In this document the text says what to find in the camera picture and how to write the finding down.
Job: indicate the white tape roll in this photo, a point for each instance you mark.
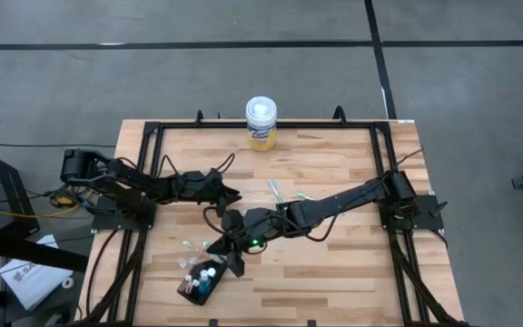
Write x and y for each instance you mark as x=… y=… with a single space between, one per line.
x=67 y=282

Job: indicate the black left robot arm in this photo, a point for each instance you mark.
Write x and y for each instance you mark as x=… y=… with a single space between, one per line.
x=143 y=184

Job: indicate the black floor beam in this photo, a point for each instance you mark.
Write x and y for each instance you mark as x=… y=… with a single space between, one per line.
x=30 y=254

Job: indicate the green and white toothbrush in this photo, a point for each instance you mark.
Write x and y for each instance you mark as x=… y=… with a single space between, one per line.
x=276 y=191
x=306 y=196
x=207 y=244

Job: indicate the black mesh caddy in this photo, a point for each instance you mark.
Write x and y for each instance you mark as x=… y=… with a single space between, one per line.
x=198 y=297

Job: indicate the white paper booklet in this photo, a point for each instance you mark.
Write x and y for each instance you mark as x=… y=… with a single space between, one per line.
x=34 y=279

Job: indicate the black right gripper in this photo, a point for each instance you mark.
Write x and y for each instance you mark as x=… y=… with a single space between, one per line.
x=239 y=227

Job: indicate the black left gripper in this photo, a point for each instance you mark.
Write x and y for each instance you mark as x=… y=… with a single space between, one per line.
x=216 y=191

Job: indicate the black computer box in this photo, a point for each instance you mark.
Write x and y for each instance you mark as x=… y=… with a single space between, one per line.
x=12 y=195

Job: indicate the black table edge clip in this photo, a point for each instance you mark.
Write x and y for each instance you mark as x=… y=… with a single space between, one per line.
x=312 y=323
x=214 y=323

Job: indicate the white table edge label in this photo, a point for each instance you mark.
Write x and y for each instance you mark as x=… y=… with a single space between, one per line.
x=405 y=121

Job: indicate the Lysol wipes canister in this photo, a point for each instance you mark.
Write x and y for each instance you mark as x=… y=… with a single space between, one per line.
x=261 y=120

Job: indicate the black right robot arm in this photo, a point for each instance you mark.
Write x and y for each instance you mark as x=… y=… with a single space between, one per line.
x=334 y=204

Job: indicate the small clear white-capped bottle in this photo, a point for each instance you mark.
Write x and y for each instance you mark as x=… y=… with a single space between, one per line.
x=194 y=285
x=187 y=279

